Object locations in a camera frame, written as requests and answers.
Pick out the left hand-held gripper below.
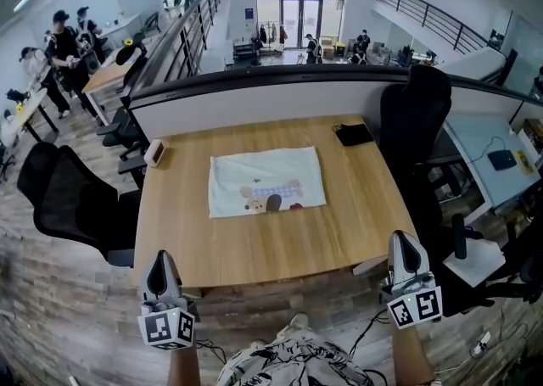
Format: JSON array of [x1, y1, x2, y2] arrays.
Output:
[[136, 249, 197, 351]]

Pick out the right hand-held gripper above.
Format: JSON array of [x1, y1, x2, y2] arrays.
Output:
[[380, 230, 444, 330]]

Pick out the white shirt with lavender sleeves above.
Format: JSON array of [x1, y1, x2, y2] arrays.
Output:
[[207, 145, 327, 220]]

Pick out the person's left forearm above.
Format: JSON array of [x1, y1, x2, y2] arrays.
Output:
[[167, 345, 200, 386]]

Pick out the person's right forearm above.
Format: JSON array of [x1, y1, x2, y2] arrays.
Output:
[[389, 324, 436, 386]]

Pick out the white paper sheet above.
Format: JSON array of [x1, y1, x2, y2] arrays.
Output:
[[443, 239, 506, 288]]

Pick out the white power strip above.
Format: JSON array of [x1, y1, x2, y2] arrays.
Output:
[[469, 331, 492, 355]]

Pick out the black mesh office chair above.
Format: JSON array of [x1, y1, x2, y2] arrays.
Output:
[[378, 64, 463, 245], [96, 106, 149, 190], [16, 141, 142, 269]]

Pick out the person's white right shoe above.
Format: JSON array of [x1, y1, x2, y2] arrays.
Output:
[[275, 312, 310, 341]]

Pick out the small white digital clock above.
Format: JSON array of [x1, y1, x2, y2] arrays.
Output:
[[143, 138, 165, 168]]

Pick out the black router box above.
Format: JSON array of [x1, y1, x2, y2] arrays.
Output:
[[487, 149, 518, 172]]

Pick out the light blue desk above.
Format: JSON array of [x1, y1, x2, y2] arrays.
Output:
[[443, 115, 542, 215]]

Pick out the black pouch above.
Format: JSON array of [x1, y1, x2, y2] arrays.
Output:
[[332, 122, 375, 148]]

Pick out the wooden side desk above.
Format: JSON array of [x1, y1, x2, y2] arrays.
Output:
[[81, 47, 148, 126]]

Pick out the white curved table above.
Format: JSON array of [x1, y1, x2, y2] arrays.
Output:
[[0, 87, 60, 146]]

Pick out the black metal railing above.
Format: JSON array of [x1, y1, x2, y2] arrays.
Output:
[[376, 0, 490, 55], [126, 0, 225, 95]]

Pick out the glass entrance doors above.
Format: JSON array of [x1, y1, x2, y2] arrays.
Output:
[[254, 0, 349, 54]]

